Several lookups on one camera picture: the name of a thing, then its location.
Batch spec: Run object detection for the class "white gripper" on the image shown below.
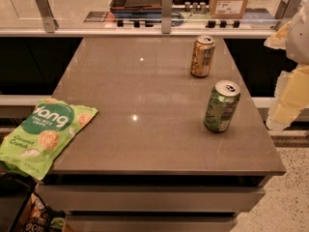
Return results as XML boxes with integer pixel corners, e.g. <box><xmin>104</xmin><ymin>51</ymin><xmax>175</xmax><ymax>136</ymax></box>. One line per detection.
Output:
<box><xmin>264</xmin><ymin>1</ymin><xmax>309</xmax><ymax>131</ymax></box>

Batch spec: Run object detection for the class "metal glass bracket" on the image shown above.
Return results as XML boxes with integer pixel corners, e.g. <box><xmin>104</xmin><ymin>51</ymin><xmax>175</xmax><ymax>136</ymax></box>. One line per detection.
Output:
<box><xmin>161</xmin><ymin>0</ymin><xmax>173</xmax><ymax>34</ymax></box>
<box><xmin>35</xmin><ymin>0</ymin><xmax>59</xmax><ymax>33</ymax></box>
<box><xmin>275</xmin><ymin>0</ymin><xmax>307</xmax><ymax>30</ymax></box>

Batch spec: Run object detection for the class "cardboard box with label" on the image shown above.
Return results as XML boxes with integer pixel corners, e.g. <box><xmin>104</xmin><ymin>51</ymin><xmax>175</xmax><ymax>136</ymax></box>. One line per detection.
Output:
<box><xmin>209</xmin><ymin>0</ymin><xmax>248</xmax><ymax>18</ymax></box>

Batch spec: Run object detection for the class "left metal glass bracket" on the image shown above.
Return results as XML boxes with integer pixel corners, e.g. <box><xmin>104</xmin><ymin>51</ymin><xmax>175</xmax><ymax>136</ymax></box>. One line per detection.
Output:
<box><xmin>35</xmin><ymin>0</ymin><xmax>59</xmax><ymax>33</ymax></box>

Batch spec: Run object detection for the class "grey drawer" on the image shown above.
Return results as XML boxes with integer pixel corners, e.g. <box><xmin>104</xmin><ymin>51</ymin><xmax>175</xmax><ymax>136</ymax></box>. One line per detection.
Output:
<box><xmin>66</xmin><ymin>216</ymin><xmax>238</xmax><ymax>232</ymax></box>
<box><xmin>39</xmin><ymin>186</ymin><xmax>266</xmax><ymax>213</ymax></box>

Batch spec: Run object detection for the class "glass barrier panel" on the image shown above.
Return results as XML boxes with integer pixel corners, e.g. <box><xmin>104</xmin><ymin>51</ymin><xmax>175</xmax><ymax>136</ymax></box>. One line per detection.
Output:
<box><xmin>0</xmin><ymin>0</ymin><xmax>292</xmax><ymax>36</ymax></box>

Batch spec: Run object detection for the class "green soda can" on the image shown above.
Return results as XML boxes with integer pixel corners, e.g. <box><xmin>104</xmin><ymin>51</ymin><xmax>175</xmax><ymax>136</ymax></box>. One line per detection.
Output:
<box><xmin>204</xmin><ymin>80</ymin><xmax>240</xmax><ymax>132</ymax></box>

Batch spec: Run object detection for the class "green rice chip bag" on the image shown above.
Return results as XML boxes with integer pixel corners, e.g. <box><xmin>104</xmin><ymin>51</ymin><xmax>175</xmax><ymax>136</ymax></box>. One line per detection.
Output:
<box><xmin>0</xmin><ymin>99</ymin><xmax>98</xmax><ymax>180</ymax></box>

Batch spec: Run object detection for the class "lower grey drawer front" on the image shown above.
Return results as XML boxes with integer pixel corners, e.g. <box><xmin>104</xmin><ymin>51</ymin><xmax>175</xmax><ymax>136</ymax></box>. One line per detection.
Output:
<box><xmin>66</xmin><ymin>216</ymin><xmax>238</xmax><ymax>232</ymax></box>

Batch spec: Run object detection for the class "orange soda can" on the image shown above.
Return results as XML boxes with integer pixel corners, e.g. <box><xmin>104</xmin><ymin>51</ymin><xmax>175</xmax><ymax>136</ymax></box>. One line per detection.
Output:
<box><xmin>190</xmin><ymin>36</ymin><xmax>215</xmax><ymax>78</ymax></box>

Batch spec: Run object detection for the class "dark snack bag below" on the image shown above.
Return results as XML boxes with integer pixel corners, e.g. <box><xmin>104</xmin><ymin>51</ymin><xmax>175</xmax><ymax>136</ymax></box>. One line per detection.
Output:
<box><xmin>14</xmin><ymin>194</ymin><xmax>65</xmax><ymax>232</ymax></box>

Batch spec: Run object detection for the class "middle metal glass bracket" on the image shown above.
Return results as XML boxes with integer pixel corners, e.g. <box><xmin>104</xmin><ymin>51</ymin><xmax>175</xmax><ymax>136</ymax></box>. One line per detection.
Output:
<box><xmin>161</xmin><ymin>0</ymin><xmax>173</xmax><ymax>34</ymax></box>

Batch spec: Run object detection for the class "upper grey drawer front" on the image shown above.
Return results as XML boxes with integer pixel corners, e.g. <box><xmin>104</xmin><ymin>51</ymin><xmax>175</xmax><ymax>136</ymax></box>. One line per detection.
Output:
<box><xmin>39</xmin><ymin>186</ymin><xmax>266</xmax><ymax>213</ymax></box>

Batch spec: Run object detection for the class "right metal glass bracket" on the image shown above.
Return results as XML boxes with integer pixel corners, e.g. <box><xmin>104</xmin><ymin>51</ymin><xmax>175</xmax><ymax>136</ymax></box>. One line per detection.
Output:
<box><xmin>275</xmin><ymin>0</ymin><xmax>307</xmax><ymax>30</ymax></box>

